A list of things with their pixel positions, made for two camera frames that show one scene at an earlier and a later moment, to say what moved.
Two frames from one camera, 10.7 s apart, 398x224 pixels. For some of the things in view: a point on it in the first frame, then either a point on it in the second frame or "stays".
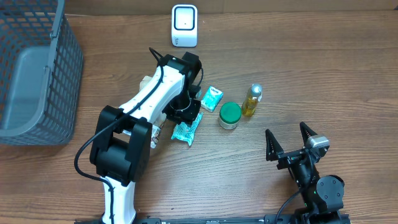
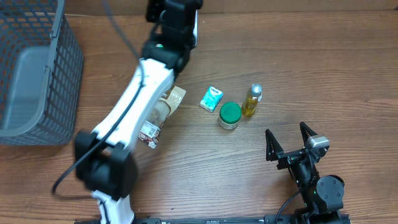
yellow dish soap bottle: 253,96 stays
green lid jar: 229,114 stays
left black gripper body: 181,107 to 155,12
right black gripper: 275,149 stays
